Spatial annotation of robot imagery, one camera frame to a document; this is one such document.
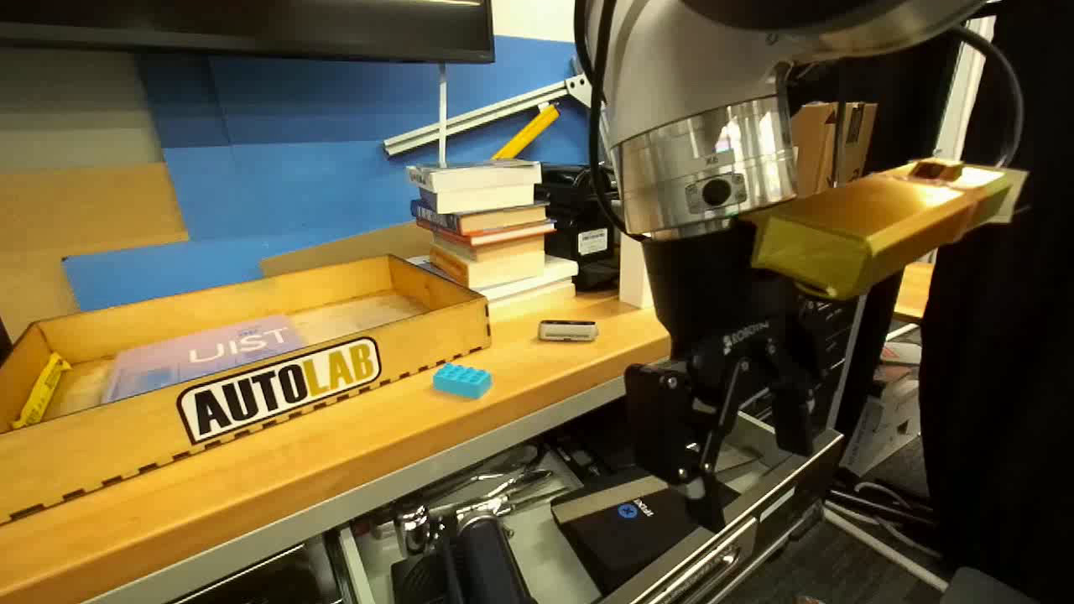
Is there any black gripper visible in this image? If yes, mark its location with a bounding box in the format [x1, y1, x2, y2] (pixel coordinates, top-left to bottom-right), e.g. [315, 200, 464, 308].
[620, 229, 839, 533]

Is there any small silver metal object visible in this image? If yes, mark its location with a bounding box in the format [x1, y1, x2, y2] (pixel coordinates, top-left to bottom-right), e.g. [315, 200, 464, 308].
[534, 314, 601, 346]

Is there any black box with blue logo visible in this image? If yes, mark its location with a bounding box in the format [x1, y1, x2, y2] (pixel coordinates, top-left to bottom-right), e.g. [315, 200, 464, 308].
[551, 479, 717, 597]

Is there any black electronic device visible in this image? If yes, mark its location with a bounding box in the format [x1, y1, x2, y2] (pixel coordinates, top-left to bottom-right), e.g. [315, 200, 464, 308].
[542, 163, 623, 295]

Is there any white flat book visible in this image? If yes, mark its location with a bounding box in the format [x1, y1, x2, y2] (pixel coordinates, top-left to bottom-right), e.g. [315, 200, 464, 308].
[468, 254, 582, 325]

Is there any black curtain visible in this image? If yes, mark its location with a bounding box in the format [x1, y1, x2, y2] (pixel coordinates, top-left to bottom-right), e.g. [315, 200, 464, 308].
[915, 0, 1074, 604]

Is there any blue toy brick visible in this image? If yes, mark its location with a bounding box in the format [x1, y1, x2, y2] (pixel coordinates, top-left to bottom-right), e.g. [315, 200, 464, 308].
[431, 358, 498, 402]

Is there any cream thick book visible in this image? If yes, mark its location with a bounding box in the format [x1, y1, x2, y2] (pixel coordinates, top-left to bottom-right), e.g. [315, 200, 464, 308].
[426, 233, 553, 290]

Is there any black cylinder under table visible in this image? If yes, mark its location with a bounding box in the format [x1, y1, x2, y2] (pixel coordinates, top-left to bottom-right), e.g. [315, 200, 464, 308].
[444, 517, 537, 604]

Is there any red brown book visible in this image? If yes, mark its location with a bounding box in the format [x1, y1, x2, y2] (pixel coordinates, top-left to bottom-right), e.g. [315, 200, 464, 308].
[413, 219, 561, 251]

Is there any blue cover book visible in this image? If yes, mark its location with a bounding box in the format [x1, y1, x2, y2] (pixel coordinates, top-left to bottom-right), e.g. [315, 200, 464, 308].
[405, 198, 551, 239]

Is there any white thick book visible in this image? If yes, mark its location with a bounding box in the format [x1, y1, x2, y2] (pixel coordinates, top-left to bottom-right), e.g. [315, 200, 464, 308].
[403, 158, 545, 219]

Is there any yellow bar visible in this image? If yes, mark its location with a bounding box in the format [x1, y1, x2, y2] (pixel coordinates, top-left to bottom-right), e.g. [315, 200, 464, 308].
[489, 100, 564, 163]

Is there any thin vertical metal rod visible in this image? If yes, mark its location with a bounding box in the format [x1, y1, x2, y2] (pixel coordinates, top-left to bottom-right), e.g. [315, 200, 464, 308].
[432, 62, 454, 170]

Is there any purple UIST booklet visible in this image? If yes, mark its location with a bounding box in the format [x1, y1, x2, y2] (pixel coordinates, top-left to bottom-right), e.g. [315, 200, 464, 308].
[103, 314, 308, 402]

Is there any wooden tray with AUTOLAB label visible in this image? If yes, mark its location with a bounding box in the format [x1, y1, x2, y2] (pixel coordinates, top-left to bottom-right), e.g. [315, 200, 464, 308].
[0, 251, 492, 529]

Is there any black monitor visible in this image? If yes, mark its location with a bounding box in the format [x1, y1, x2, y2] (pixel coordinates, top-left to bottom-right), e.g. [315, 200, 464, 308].
[0, 0, 498, 68]

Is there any brown cardboard panel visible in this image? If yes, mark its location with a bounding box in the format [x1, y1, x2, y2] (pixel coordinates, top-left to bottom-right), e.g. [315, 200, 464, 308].
[0, 161, 191, 339]

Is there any yellow flat tool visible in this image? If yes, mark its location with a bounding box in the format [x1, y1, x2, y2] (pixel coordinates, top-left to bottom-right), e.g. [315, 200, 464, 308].
[10, 350, 74, 431]

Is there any aluminium profile rail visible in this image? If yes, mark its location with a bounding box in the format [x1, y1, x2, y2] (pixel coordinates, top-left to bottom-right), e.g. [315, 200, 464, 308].
[383, 72, 593, 161]

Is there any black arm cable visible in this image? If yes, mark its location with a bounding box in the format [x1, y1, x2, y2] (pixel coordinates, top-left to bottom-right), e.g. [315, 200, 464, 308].
[956, 22, 1026, 170]

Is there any blue wall panel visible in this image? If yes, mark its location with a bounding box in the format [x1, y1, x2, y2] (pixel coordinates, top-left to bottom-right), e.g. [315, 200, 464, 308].
[59, 35, 598, 314]

